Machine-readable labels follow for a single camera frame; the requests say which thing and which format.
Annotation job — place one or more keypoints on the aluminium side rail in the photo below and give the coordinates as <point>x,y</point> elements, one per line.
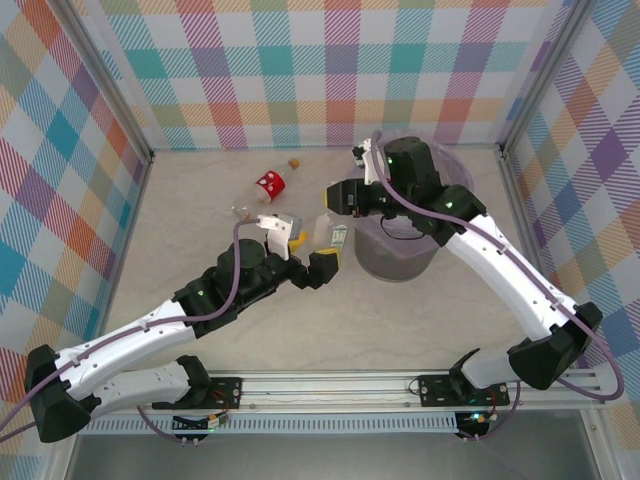
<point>132,225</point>
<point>514,180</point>

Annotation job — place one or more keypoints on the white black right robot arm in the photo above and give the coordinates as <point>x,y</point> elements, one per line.
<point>520,280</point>

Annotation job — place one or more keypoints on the grey bin with purple bag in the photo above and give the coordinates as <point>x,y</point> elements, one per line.
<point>395,250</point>

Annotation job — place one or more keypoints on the clear bottle green cap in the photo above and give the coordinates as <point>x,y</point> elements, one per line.
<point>339,236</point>

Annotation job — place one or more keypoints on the small crumpled clear bottle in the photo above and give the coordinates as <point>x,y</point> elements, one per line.
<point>242,210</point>

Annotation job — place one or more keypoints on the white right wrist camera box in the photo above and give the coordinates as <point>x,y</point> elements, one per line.
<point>372,167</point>

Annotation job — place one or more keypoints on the aluminium frame leg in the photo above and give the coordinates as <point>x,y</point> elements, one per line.
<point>60,462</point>
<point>597,445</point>

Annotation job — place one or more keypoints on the red mushroom label bottle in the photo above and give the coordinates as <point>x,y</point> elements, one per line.
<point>270,184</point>

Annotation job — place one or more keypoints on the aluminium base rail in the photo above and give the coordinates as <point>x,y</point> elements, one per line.
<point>325,387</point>

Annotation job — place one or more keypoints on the black connector board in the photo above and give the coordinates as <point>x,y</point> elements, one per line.
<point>190,425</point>
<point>475,422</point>

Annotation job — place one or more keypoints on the grey metal sheet panel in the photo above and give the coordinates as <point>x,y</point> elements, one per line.
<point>325,460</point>

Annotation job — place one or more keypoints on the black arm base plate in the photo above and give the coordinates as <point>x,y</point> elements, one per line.
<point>232,382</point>
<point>432,392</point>

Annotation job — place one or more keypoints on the aluminium frame post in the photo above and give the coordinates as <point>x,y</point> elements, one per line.
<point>544,75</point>
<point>107,82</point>

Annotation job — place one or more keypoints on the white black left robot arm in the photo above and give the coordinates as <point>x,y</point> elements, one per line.
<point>125,345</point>

